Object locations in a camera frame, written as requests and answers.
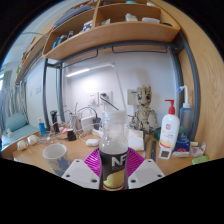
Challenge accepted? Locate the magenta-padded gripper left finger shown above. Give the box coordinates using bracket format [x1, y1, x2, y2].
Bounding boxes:
[61, 147, 101, 190]

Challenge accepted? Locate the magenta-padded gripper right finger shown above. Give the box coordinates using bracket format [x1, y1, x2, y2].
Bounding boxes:
[127, 147, 166, 190]

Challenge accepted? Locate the clear black-labelled drink bottle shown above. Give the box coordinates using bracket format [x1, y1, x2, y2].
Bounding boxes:
[98, 109, 130, 191]

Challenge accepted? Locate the grey metal ruler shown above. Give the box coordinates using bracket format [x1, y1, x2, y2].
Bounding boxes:
[149, 139, 158, 163]

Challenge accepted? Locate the white blue-patterned mug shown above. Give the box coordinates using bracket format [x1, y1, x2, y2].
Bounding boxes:
[42, 142, 73, 178]

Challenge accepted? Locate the white charger block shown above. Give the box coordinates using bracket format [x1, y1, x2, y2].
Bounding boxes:
[85, 138, 100, 147]

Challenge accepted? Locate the white paper packet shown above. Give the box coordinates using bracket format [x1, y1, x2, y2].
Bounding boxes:
[127, 128, 145, 152]

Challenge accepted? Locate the small black box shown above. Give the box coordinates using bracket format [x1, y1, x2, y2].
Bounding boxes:
[66, 128, 78, 142]

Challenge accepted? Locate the white red-pump lotion bottle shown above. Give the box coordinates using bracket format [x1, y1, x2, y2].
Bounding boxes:
[158, 99, 181, 160]

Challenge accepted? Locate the green plastic packet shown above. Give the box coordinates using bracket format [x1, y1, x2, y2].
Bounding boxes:
[191, 155, 211, 166]

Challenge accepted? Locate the black electric shaver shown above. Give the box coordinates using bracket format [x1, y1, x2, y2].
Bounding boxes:
[49, 109, 61, 134]

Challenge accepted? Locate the small blue bottle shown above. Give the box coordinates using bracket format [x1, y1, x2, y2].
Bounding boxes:
[37, 116, 47, 137]

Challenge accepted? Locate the white round plush toy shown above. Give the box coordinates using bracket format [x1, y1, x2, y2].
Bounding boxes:
[16, 134, 40, 151]

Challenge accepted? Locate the tree creature figure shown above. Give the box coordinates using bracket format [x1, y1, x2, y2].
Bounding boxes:
[128, 84, 160, 134]

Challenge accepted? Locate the clear blue spray bottle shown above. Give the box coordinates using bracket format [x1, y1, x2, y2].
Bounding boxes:
[177, 85, 194, 141]

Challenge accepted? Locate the teal chair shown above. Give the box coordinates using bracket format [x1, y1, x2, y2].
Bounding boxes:
[1, 112, 40, 148]

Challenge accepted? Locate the white wall socket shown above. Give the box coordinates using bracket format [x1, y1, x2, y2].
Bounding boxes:
[87, 91, 100, 107]
[99, 90, 113, 105]

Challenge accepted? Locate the grey metal bed frame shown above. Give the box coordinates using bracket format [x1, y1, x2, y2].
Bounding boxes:
[41, 32, 202, 148]

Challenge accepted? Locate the wooden wall shelf unit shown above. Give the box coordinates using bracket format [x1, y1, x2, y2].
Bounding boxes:
[14, 0, 182, 84]

